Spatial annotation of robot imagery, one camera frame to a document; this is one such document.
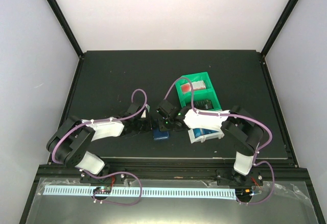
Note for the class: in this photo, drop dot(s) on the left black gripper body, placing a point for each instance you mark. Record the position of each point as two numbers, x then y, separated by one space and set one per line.
142 126

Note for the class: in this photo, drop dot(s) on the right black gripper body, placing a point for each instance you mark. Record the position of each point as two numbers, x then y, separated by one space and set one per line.
167 126

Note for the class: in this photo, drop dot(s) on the blue card holder wallet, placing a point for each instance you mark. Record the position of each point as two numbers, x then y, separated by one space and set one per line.
159 136

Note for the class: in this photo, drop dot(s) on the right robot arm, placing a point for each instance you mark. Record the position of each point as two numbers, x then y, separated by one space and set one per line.
243 131

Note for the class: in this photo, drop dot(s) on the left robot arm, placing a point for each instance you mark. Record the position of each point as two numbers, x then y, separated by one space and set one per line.
69 144

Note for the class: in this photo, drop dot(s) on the blue card stack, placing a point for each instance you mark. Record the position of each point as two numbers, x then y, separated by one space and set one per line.
201 132

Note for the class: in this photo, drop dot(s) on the white bin with blue cards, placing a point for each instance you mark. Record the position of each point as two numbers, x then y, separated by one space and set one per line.
202 139

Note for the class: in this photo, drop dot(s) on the black VIP card stack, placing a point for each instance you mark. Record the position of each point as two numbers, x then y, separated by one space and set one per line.
204 104

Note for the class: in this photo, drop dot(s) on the green bin with red cards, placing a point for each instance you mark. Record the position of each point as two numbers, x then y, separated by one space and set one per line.
194 77

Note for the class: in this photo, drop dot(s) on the green bin with black cards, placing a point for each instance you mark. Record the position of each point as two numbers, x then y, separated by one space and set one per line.
212 101

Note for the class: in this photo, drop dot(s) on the red white card stack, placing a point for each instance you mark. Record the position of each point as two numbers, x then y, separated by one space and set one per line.
197 85

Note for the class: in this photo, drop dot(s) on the small electronics board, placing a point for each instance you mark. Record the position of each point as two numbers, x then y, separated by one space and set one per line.
103 190

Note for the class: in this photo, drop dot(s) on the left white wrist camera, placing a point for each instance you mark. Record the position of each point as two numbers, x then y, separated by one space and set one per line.
145 111

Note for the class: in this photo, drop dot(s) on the black aluminium frame rail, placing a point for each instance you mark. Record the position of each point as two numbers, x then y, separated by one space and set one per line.
211 169

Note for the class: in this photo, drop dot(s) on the light blue slotted cable duct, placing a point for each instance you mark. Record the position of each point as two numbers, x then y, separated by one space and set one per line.
154 192

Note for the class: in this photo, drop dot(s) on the left black frame post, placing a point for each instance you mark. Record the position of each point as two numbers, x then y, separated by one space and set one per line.
65 26

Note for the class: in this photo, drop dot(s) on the black frame post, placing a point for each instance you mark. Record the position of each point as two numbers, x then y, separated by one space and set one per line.
65 26
278 26

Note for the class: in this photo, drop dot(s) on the right black frame post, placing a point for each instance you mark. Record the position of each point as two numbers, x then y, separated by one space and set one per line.
278 26

